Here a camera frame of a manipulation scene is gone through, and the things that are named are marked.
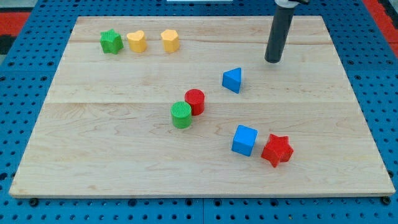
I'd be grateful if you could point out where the red cylinder block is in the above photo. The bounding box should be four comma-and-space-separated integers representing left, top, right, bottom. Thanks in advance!
184, 88, 205, 116

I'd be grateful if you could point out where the green cylinder block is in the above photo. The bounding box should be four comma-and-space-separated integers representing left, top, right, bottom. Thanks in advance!
170, 101, 192, 129

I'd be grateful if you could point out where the light wooden board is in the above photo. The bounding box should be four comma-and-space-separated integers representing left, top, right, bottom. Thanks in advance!
9, 16, 396, 198

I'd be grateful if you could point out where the blue triangle block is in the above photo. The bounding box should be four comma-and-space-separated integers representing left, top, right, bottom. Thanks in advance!
221, 67, 242, 94

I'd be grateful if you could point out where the blue cube block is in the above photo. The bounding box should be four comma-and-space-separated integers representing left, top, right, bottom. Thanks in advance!
231, 125, 258, 157

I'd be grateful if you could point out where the yellow hexagon block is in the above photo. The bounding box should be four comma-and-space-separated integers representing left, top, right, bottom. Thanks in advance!
160, 29, 180, 53

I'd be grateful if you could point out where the red star block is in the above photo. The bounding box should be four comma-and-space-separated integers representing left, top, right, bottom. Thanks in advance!
261, 134, 294, 167

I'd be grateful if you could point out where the yellow heart block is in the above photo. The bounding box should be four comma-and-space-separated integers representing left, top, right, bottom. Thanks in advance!
126, 30, 147, 53

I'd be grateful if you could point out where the green star block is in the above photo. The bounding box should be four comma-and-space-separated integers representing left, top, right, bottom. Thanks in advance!
100, 29, 124, 54

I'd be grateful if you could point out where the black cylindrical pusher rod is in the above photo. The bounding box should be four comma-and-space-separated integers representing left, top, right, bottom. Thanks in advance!
264, 0, 299, 63

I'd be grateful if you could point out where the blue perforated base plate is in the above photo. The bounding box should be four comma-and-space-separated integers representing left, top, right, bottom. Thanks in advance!
1, 0, 397, 223

